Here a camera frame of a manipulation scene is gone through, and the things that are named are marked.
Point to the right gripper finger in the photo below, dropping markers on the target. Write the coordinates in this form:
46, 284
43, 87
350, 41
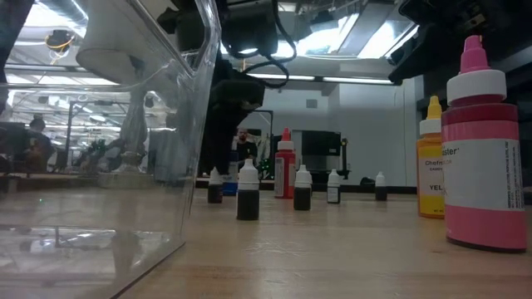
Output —
424, 58

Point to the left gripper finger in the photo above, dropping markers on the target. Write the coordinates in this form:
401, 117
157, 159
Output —
214, 145
237, 133

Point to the small white-capped dropper bottle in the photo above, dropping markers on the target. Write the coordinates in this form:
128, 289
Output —
380, 189
248, 195
302, 191
333, 189
215, 191

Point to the red food coloring bottle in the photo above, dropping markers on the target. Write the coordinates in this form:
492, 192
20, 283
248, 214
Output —
285, 174

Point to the clear plastic container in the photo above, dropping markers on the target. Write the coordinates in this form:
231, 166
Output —
83, 257

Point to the blue food coloring bottle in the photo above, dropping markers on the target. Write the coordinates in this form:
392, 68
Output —
231, 187

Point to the yellow food coloring bottle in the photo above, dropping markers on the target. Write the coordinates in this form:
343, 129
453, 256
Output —
430, 195

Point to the pink food coloring bottle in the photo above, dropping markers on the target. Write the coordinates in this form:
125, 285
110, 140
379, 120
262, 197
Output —
482, 187

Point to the person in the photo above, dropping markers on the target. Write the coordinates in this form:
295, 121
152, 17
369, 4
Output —
37, 143
245, 147

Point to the long ceiling light bar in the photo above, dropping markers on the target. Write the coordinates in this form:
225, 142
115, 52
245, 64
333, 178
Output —
357, 79

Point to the black and white cabinet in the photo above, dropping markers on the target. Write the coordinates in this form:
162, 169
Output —
324, 145

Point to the black ceiling-mounted device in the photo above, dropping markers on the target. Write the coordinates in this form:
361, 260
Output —
60, 39

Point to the black metal gantry frame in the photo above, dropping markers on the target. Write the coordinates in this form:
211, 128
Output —
266, 111

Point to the grey wall plate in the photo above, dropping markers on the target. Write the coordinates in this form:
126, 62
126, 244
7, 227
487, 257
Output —
311, 104

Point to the black aluminium table frame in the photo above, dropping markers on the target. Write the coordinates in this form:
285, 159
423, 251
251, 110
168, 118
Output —
399, 189

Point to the small black frame bracket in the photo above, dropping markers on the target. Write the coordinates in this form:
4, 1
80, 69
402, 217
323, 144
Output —
366, 181

